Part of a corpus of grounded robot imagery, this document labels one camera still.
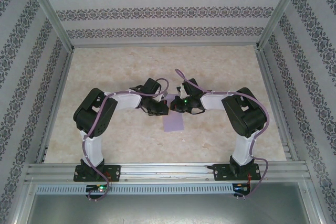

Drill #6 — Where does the purple paper sheet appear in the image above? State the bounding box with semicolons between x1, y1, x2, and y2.
162;93;185;133

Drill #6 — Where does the grey metal sheet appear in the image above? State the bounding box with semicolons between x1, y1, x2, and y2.
13;194;323;224

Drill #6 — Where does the left controller board green light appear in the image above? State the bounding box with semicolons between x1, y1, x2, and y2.
85;184;112;195

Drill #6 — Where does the right controller board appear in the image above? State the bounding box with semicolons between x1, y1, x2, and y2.
233;183;251;195

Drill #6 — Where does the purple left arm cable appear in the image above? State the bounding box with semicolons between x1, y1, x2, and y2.
82;78;170;201

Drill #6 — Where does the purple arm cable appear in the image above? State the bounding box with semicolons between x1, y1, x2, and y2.
175;69;270;201
82;78;170;201

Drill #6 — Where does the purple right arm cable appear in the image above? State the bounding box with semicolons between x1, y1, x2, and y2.
175;69;270;201

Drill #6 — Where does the aluminium mounting rail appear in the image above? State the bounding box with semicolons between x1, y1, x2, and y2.
25;161;310;183

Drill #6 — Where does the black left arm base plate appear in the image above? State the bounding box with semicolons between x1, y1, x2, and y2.
73;165;121;183

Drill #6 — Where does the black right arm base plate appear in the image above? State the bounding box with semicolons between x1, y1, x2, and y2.
214;164;262;182

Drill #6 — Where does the grey slotted cable duct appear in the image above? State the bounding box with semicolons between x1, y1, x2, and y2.
35;183;253;195

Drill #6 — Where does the aluminium side rail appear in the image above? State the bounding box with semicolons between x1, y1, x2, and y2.
256;47;300;163
35;48;76;164

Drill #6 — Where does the aluminium frame post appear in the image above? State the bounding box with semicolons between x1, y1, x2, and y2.
255;0;309;51
23;0;76;51

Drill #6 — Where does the aluminium lower frame bar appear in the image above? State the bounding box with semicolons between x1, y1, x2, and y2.
10;180;36;224
299;180;325;224

